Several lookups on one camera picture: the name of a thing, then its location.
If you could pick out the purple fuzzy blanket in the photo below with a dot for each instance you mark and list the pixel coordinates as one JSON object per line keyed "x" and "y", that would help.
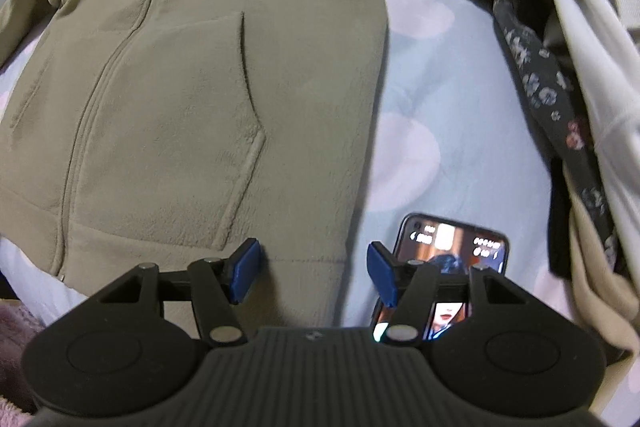
{"x": 17, "y": 347}

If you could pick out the olive fleece zip jacket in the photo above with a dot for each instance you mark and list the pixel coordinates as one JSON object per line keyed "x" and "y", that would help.
{"x": 200, "y": 82}

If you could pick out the dark floral garment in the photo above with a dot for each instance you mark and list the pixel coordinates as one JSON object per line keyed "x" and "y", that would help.
{"x": 541, "y": 88}

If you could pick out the white cloth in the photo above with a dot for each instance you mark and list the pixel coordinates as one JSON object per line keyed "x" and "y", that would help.
{"x": 35, "y": 272}

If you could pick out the smartphone with lit screen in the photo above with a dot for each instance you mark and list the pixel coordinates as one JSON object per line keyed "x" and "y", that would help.
{"x": 450, "y": 238}

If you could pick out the light blue dotted bed sheet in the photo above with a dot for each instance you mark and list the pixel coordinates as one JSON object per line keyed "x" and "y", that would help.
{"x": 440, "y": 107}

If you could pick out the black garment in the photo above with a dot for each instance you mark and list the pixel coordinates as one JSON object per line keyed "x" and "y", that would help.
{"x": 561, "y": 227}

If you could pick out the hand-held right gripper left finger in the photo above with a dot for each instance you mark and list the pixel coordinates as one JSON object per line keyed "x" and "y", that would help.
{"x": 245, "y": 271}

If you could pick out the white garment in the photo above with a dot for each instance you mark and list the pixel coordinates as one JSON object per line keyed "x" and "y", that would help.
{"x": 602, "y": 57}

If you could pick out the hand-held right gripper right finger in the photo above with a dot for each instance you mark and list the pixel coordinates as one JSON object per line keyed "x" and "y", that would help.
{"x": 382, "y": 278}

